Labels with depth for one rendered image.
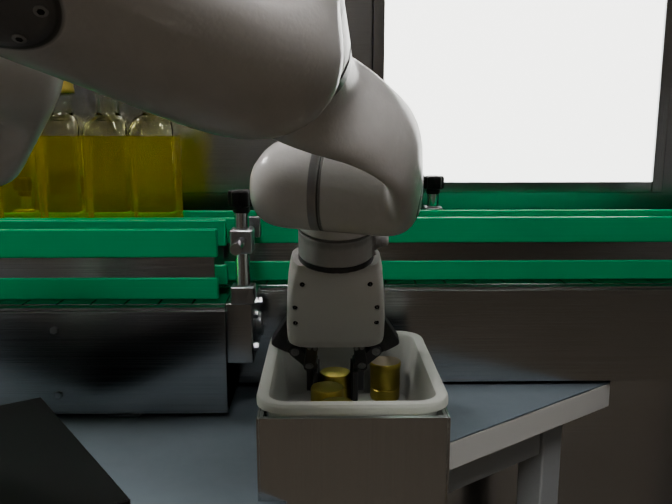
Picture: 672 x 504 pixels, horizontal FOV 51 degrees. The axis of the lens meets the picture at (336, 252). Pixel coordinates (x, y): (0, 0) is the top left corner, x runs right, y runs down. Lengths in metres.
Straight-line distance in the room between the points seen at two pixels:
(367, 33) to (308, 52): 0.73
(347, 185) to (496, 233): 0.38
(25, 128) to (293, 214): 0.21
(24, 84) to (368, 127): 0.22
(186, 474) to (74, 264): 0.27
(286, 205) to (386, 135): 0.12
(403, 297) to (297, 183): 0.36
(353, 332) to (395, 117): 0.29
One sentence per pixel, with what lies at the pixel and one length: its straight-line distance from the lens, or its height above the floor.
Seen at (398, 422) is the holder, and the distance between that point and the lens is 0.64.
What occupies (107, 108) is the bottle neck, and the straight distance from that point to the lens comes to 0.94.
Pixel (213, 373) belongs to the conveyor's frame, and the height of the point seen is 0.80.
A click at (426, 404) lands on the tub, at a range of 0.63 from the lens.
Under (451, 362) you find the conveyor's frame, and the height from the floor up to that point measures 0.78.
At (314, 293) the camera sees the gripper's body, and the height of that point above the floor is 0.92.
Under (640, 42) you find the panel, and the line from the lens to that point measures 1.14.
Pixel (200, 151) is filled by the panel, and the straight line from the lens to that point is 1.05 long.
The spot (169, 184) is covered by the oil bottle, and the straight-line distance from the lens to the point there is 0.91.
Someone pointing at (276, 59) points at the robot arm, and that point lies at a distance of 0.31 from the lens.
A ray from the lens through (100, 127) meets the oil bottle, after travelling 0.93.
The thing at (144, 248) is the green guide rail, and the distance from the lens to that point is 0.81.
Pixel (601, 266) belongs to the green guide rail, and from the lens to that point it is 0.96.
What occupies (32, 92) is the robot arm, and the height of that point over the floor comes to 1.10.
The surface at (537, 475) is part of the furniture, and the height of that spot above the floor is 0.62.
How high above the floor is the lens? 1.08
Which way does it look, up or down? 10 degrees down
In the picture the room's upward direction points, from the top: straight up
